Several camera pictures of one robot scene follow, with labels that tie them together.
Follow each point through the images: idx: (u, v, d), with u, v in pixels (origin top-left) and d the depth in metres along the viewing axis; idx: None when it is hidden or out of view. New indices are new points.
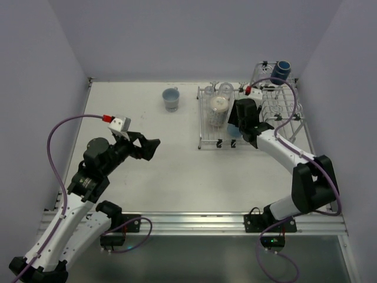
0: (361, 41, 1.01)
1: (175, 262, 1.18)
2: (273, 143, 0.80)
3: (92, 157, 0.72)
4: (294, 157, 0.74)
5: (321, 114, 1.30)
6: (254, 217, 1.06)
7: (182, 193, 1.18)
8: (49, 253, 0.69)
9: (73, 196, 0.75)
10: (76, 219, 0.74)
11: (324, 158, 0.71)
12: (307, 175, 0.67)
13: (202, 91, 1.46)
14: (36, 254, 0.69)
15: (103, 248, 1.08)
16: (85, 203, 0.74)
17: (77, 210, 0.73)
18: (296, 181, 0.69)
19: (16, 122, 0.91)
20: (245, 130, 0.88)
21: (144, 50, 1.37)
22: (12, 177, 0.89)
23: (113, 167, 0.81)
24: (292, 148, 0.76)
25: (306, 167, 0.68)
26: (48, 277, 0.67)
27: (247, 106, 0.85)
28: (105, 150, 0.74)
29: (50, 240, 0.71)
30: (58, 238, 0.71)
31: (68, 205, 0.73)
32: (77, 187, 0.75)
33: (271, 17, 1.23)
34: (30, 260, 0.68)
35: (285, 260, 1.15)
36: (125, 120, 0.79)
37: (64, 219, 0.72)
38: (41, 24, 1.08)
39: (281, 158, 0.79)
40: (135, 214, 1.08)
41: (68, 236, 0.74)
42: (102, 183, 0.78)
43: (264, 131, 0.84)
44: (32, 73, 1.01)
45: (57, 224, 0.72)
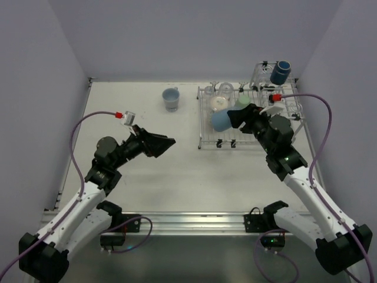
0: (361, 40, 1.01)
1: (175, 262, 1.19)
2: (307, 192, 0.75)
3: (102, 157, 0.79)
4: (331, 220, 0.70)
5: (321, 114, 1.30)
6: (254, 217, 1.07)
7: (183, 193, 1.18)
8: (62, 232, 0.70)
9: (89, 183, 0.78)
10: (91, 204, 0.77)
11: (366, 232, 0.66)
12: (344, 251, 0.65)
13: (202, 91, 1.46)
14: (50, 230, 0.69)
15: (103, 248, 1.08)
16: (101, 191, 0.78)
17: (92, 196, 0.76)
18: (329, 248, 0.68)
19: (16, 121, 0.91)
20: (274, 158, 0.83)
21: (144, 50, 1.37)
22: (12, 177, 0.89)
23: (123, 161, 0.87)
24: (331, 207, 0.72)
25: (345, 241, 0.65)
26: (57, 253, 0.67)
27: (283, 132, 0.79)
28: (113, 148, 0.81)
29: (65, 219, 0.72)
30: (73, 219, 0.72)
31: (85, 190, 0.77)
32: (93, 178, 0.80)
33: (272, 17, 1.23)
34: (42, 235, 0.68)
35: (285, 261, 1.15)
36: (129, 115, 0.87)
37: (80, 201, 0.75)
38: (40, 23, 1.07)
39: (314, 211, 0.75)
40: (135, 214, 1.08)
41: (80, 221, 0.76)
42: (115, 177, 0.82)
43: (297, 171, 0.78)
44: (32, 72, 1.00)
45: (72, 206, 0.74)
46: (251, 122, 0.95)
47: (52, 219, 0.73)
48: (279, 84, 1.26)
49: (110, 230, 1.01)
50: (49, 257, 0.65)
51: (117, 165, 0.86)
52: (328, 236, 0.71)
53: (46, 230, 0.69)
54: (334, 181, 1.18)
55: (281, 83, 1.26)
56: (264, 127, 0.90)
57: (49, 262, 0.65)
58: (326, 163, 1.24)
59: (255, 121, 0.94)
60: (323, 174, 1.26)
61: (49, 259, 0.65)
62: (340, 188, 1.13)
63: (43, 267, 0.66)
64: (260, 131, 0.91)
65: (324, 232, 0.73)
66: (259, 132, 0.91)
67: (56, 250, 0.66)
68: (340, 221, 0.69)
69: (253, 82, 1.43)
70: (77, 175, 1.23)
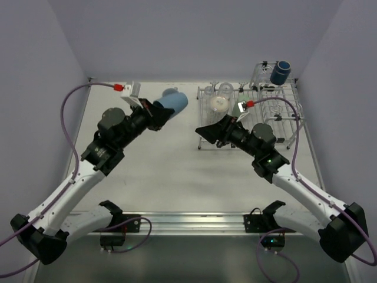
0: (360, 41, 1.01)
1: (175, 262, 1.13)
2: (295, 186, 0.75)
3: (106, 129, 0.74)
4: (323, 206, 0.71)
5: (320, 114, 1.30)
6: (254, 217, 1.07)
7: (184, 193, 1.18)
8: (51, 217, 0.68)
9: (86, 161, 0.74)
10: (85, 187, 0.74)
11: (357, 208, 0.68)
12: (343, 232, 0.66)
13: (202, 91, 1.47)
14: (39, 215, 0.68)
15: (103, 248, 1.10)
16: (96, 171, 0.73)
17: (86, 178, 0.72)
18: (329, 235, 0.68)
19: (16, 122, 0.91)
20: (259, 163, 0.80)
21: (145, 51, 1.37)
22: (13, 177, 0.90)
23: (128, 142, 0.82)
24: (319, 194, 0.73)
25: (340, 221, 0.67)
26: (46, 240, 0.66)
27: (267, 140, 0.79)
28: (119, 122, 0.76)
29: (55, 203, 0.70)
30: (64, 201, 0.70)
31: (79, 171, 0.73)
32: (91, 156, 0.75)
33: (271, 17, 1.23)
34: (32, 219, 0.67)
35: (285, 262, 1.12)
36: (134, 84, 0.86)
37: (74, 183, 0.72)
38: (41, 24, 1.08)
39: (306, 203, 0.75)
40: (135, 214, 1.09)
41: (73, 204, 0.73)
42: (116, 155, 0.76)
43: (280, 168, 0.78)
44: (32, 74, 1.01)
45: (65, 188, 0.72)
46: (228, 135, 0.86)
47: (45, 201, 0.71)
48: (279, 84, 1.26)
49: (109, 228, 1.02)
50: (36, 243, 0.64)
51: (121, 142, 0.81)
52: (325, 223, 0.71)
53: (36, 214, 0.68)
54: (334, 181, 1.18)
55: (281, 83, 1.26)
56: (244, 135, 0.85)
57: (35, 248, 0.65)
58: (326, 163, 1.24)
59: (234, 131, 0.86)
60: (323, 174, 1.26)
61: (36, 246, 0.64)
62: (340, 188, 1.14)
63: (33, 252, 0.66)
64: (241, 140, 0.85)
65: (320, 219, 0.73)
66: (242, 142, 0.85)
67: (43, 238, 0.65)
68: (330, 204, 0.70)
69: (253, 82, 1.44)
70: None
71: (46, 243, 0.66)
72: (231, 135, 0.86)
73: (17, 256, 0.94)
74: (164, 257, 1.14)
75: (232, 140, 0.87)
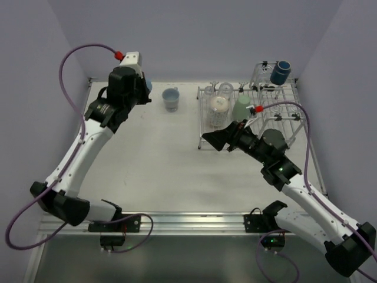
0: (360, 41, 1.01)
1: (175, 263, 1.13)
2: (307, 200, 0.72)
3: (117, 79, 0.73)
4: (336, 224, 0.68)
5: (321, 114, 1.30)
6: (254, 217, 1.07)
7: (184, 194, 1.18)
8: (69, 178, 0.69)
9: (91, 121, 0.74)
10: (96, 146, 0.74)
11: (369, 228, 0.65)
12: (354, 253, 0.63)
13: (202, 91, 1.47)
14: (57, 178, 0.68)
15: (103, 248, 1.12)
16: (103, 128, 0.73)
17: (96, 137, 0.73)
18: (339, 253, 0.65)
19: (16, 121, 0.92)
20: (269, 170, 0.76)
21: (144, 51, 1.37)
22: (13, 177, 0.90)
23: (134, 102, 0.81)
24: (332, 210, 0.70)
25: (351, 242, 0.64)
26: (70, 200, 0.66)
27: (277, 147, 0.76)
28: (131, 75, 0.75)
29: (70, 165, 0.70)
30: (78, 161, 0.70)
31: (87, 131, 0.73)
32: (94, 115, 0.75)
33: (271, 17, 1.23)
34: (51, 183, 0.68)
35: (285, 262, 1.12)
36: (138, 54, 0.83)
37: (84, 143, 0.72)
38: (41, 24, 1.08)
39: (317, 219, 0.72)
40: (135, 214, 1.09)
41: (88, 163, 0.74)
42: (121, 112, 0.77)
43: (292, 178, 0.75)
44: (32, 74, 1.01)
45: (76, 150, 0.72)
46: (236, 140, 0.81)
47: (59, 166, 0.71)
48: (279, 84, 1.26)
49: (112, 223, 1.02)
50: (60, 204, 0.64)
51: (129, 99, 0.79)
52: (336, 240, 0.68)
53: (55, 178, 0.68)
54: (334, 181, 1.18)
55: (281, 83, 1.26)
56: (253, 141, 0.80)
57: (59, 209, 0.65)
58: (326, 163, 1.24)
59: (241, 137, 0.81)
60: (323, 174, 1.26)
61: (60, 207, 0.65)
62: (340, 188, 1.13)
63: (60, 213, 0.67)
64: (250, 146, 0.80)
65: (330, 237, 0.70)
66: (250, 148, 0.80)
67: (66, 198, 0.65)
68: (343, 223, 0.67)
69: (253, 82, 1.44)
70: None
71: (71, 203, 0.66)
72: (239, 140, 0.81)
73: (17, 256, 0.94)
74: (164, 258, 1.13)
75: (240, 146, 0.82)
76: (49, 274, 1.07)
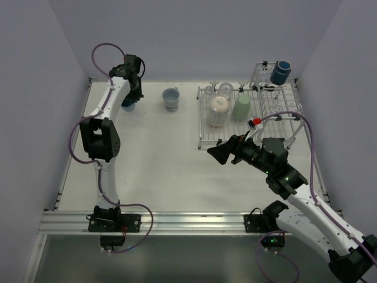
0: (361, 41, 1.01)
1: (174, 263, 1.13)
2: (313, 210, 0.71)
3: (132, 56, 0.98)
4: (342, 236, 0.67)
5: (321, 114, 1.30)
6: (254, 217, 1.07)
7: (184, 193, 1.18)
8: (109, 111, 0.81)
9: (115, 77, 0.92)
10: (121, 94, 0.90)
11: (374, 240, 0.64)
12: (360, 266, 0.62)
13: (202, 91, 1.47)
14: (101, 110, 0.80)
15: (103, 248, 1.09)
16: (126, 81, 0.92)
17: (122, 85, 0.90)
18: (344, 265, 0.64)
19: (15, 122, 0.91)
20: (273, 179, 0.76)
21: (145, 50, 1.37)
22: (13, 177, 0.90)
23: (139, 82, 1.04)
24: (339, 222, 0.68)
25: (359, 255, 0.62)
26: (113, 125, 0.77)
27: (278, 155, 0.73)
28: (139, 59, 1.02)
29: (107, 102, 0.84)
30: (113, 101, 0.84)
31: (114, 82, 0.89)
32: (115, 74, 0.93)
33: (271, 17, 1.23)
34: (95, 114, 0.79)
35: (284, 263, 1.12)
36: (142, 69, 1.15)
37: (114, 89, 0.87)
38: (41, 24, 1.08)
39: (322, 229, 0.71)
40: (135, 214, 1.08)
41: (117, 106, 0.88)
42: (134, 77, 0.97)
43: (298, 188, 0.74)
44: (32, 75, 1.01)
45: (109, 94, 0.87)
46: (239, 152, 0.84)
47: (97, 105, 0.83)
48: (279, 84, 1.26)
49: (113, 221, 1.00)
50: (108, 126, 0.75)
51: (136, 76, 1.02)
52: (341, 252, 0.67)
53: (98, 111, 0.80)
54: (334, 181, 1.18)
55: (281, 83, 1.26)
56: (254, 151, 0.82)
57: (105, 132, 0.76)
58: (326, 163, 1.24)
59: (244, 149, 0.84)
60: (322, 174, 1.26)
61: (107, 129, 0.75)
62: (340, 188, 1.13)
63: (105, 141, 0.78)
64: (252, 157, 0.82)
65: (336, 247, 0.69)
66: (253, 160, 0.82)
67: (111, 122, 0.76)
68: (350, 235, 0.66)
69: (253, 82, 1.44)
70: (78, 175, 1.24)
71: (113, 129, 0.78)
72: (242, 151, 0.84)
73: (17, 256, 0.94)
74: (165, 257, 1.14)
75: (243, 157, 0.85)
76: (49, 274, 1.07)
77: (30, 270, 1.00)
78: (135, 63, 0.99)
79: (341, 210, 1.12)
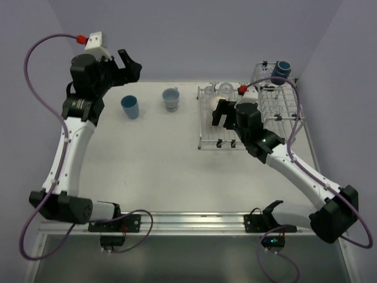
0: (360, 41, 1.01)
1: (174, 263, 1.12)
2: (290, 167, 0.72)
3: (81, 71, 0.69)
4: (318, 188, 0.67)
5: (321, 114, 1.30)
6: (254, 217, 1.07)
7: (183, 193, 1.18)
8: (67, 178, 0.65)
9: (69, 119, 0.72)
10: (82, 142, 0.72)
11: (351, 190, 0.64)
12: (336, 215, 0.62)
13: (202, 91, 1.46)
14: (54, 181, 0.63)
15: (103, 248, 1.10)
16: (86, 122, 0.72)
17: (80, 131, 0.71)
18: (321, 218, 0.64)
19: (15, 121, 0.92)
20: (251, 143, 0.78)
21: (145, 51, 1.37)
22: (13, 177, 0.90)
23: (103, 89, 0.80)
24: (314, 175, 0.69)
25: (334, 206, 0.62)
26: (73, 198, 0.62)
27: (251, 116, 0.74)
28: (92, 62, 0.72)
29: (63, 165, 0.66)
30: (70, 162, 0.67)
31: (70, 130, 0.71)
32: (71, 114, 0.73)
33: (271, 17, 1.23)
34: (49, 188, 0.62)
35: (286, 262, 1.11)
36: (100, 34, 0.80)
37: (70, 141, 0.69)
38: (41, 24, 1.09)
39: (300, 185, 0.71)
40: (135, 213, 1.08)
41: (79, 160, 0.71)
42: (96, 102, 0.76)
43: (275, 148, 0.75)
44: (32, 75, 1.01)
45: (65, 149, 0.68)
46: None
47: (50, 170, 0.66)
48: (279, 84, 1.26)
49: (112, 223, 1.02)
50: (66, 204, 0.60)
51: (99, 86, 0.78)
52: (318, 206, 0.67)
53: (51, 182, 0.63)
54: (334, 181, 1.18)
55: (281, 83, 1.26)
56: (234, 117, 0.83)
57: (66, 211, 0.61)
58: (326, 163, 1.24)
59: None
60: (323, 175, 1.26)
61: (66, 207, 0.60)
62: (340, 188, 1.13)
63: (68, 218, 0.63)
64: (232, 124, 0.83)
65: (313, 202, 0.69)
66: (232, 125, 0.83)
67: (70, 198, 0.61)
68: (326, 186, 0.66)
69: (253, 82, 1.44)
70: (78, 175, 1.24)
71: (73, 204, 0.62)
72: None
73: (17, 256, 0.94)
74: (164, 257, 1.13)
75: None
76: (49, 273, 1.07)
77: (30, 270, 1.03)
78: (88, 73, 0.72)
79: None
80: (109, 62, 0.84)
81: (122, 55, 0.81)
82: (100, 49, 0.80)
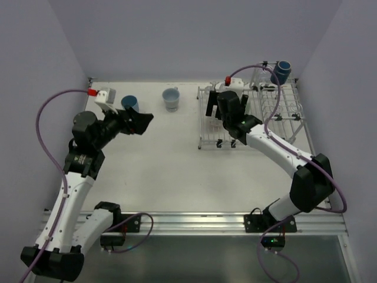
0: (360, 41, 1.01)
1: (174, 263, 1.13)
2: (265, 142, 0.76)
3: (82, 131, 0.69)
4: (291, 158, 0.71)
5: (320, 115, 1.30)
6: (254, 217, 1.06)
7: (183, 193, 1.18)
8: (61, 234, 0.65)
9: (71, 173, 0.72)
10: (80, 197, 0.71)
11: (323, 157, 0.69)
12: (309, 180, 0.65)
13: (202, 91, 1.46)
14: (48, 238, 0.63)
15: (103, 248, 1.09)
16: (86, 177, 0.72)
17: (79, 186, 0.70)
18: (296, 184, 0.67)
19: (15, 121, 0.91)
20: (232, 126, 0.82)
21: (145, 51, 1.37)
22: (13, 177, 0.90)
23: (106, 141, 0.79)
24: (288, 147, 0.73)
25: (307, 170, 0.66)
26: (66, 254, 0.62)
27: (230, 101, 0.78)
28: (93, 121, 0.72)
29: (58, 221, 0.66)
30: (66, 219, 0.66)
31: (69, 184, 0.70)
32: (73, 167, 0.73)
33: (271, 17, 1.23)
34: (42, 244, 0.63)
35: (285, 262, 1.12)
36: (109, 91, 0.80)
37: (68, 197, 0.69)
38: (41, 24, 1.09)
39: (277, 159, 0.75)
40: (134, 213, 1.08)
41: (76, 215, 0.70)
42: (98, 158, 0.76)
43: (253, 128, 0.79)
44: (32, 75, 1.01)
45: (62, 205, 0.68)
46: None
47: (46, 226, 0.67)
48: (279, 84, 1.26)
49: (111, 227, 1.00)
50: (58, 262, 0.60)
51: (103, 141, 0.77)
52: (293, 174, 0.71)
53: (45, 239, 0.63)
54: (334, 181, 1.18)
55: (281, 83, 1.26)
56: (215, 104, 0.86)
57: (58, 269, 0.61)
58: None
59: None
60: None
61: (58, 266, 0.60)
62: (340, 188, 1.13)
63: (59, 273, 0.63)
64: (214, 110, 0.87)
65: (288, 173, 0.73)
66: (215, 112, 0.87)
67: (60, 257, 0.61)
68: (297, 155, 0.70)
69: (253, 82, 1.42)
70: None
71: (66, 260, 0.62)
72: None
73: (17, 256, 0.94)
74: (165, 257, 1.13)
75: None
76: None
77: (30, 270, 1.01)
78: (91, 134, 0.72)
79: (341, 210, 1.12)
80: (115, 114, 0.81)
81: (129, 111, 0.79)
82: (106, 105, 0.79)
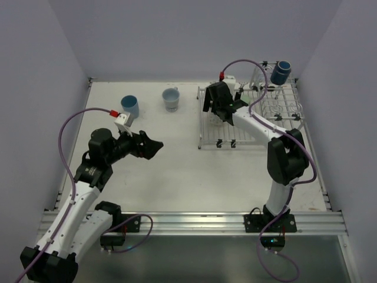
0: (361, 40, 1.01)
1: (174, 262, 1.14)
2: (248, 121, 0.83)
3: (97, 145, 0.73)
4: (268, 132, 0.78)
5: (320, 114, 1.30)
6: (254, 217, 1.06)
7: (182, 193, 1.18)
8: (62, 239, 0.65)
9: (80, 183, 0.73)
10: (86, 206, 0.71)
11: (296, 132, 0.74)
12: (281, 150, 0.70)
13: (202, 91, 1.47)
14: (49, 240, 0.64)
15: (103, 248, 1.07)
16: (93, 188, 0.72)
17: (86, 194, 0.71)
18: (271, 155, 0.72)
19: (15, 121, 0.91)
20: (221, 109, 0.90)
21: (145, 51, 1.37)
22: (13, 177, 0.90)
23: (116, 160, 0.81)
24: (267, 124, 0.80)
25: (279, 141, 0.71)
26: (63, 260, 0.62)
27: (218, 86, 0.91)
28: (109, 138, 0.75)
29: (60, 226, 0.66)
30: (69, 224, 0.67)
31: (78, 191, 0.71)
32: (83, 177, 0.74)
33: (271, 16, 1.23)
34: (43, 246, 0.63)
35: (285, 261, 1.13)
36: (130, 115, 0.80)
37: (74, 204, 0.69)
38: (40, 23, 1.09)
39: (257, 135, 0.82)
40: (134, 214, 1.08)
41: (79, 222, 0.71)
42: (107, 171, 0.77)
43: (239, 109, 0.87)
44: (32, 75, 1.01)
45: (67, 210, 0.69)
46: None
47: (49, 227, 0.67)
48: (279, 83, 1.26)
49: (111, 229, 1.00)
50: (54, 266, 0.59)
51: (115, 158, 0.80)
52: None
53: (46, 240, 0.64)
54: (334, 182, 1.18)
55: (281, 83, 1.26)
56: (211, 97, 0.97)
57: (54, 273, 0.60)
58: (327, 163, 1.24)
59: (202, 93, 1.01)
60: (323, 175, 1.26)
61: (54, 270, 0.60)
62: (340, 189, 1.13)
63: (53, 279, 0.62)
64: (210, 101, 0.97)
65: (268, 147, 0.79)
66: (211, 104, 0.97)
67: (58, 262, 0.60)
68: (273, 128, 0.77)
69: (253, 82, 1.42)
70: None
71: (63, 267, 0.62)
72: None
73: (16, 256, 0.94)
74: (164, 258, 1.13)
75: None
76: None
77: None
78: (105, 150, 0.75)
79: (341, 210, 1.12)
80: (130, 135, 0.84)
81: (143, 136, 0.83)
82: (123, 127, 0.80)
